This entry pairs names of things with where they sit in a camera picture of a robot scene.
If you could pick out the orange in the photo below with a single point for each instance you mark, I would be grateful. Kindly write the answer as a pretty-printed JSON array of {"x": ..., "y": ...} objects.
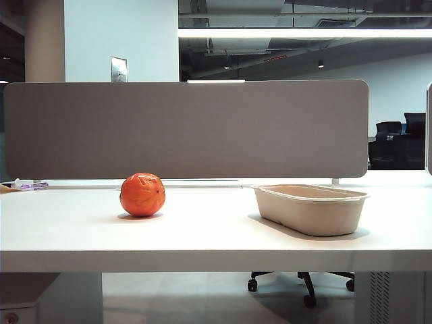
[{"x": 141, "y": 197}]

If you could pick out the beige paper lunchbox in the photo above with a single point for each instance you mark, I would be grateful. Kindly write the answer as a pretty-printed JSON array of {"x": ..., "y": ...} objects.
[{"x": 310, "y": 216}]

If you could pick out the wide grey desk divider panel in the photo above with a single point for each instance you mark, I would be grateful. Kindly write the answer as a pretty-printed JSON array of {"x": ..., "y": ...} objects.
[{"x": 185, "y": 131}]

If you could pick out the short white light bar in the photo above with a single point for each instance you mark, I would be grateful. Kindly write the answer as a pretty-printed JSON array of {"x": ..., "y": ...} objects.
[{"x": 216, "y": 81}]

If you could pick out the small black ceiling spotlight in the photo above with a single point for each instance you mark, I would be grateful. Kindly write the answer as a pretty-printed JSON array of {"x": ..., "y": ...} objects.
[{"x": 321, "y": 63}]

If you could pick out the black office chair wheel base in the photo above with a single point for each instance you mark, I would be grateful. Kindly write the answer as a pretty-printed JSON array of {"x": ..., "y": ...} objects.
[{"x": 308, "y": 287}]

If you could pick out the long white ceiling light strip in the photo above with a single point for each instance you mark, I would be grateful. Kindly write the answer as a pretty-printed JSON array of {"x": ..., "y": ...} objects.
[{"x": 303, "y": 33}]

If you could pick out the low black office chair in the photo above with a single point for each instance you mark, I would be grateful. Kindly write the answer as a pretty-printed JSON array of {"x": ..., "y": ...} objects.
[{"x": 386, "y": 145}]

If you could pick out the purple and white packet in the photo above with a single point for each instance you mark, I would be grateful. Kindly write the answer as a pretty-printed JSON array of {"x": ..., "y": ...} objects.
[{"x": 28, "y": 185}]

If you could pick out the plain white desk leg panel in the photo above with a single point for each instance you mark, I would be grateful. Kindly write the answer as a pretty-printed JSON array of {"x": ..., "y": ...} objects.
[{"x": 74, "y": 297}]

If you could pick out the tall black office chair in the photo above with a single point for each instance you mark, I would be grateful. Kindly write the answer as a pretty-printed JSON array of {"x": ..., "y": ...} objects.
[{"x": 415, "y": 141}]

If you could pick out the brown cardboard piece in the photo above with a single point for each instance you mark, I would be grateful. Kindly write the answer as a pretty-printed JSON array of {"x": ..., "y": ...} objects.
[{"x": 6, "y": 189}]

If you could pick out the grey divider panel with white edge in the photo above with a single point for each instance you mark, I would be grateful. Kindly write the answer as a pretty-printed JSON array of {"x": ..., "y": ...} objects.
[{"x": 429, "y": 135}]

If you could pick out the perforated white desk leg panel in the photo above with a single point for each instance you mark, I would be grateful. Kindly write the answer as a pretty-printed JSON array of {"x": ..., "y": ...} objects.
[{"x": 391, "y": 297}]

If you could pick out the white under-desk cabinet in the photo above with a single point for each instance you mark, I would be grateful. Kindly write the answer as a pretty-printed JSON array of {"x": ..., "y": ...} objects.
[{"x": 17, "y": 293}]

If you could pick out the metal wall switch plate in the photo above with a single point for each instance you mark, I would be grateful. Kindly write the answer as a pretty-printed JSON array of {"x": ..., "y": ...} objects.
[{"x": 119, "y": 69}]

